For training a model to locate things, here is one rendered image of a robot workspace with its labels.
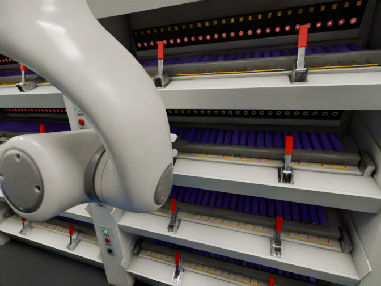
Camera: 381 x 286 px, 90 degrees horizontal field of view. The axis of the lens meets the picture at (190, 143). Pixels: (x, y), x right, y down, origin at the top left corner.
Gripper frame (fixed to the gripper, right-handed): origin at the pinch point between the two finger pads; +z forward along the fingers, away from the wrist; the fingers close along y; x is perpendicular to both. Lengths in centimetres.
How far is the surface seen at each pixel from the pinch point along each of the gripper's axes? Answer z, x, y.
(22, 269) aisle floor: 1, -56, -65
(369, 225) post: 1.6, -15.1, 42.6
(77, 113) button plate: -4.5, 5.8, -23.5
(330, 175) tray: 1.8, -5.8, 35.1
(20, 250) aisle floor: 6, -55, -76
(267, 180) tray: -1.0, -7.5, 23.2
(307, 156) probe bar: 3.6, -2.6, 31.0
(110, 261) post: 4, -44, -24
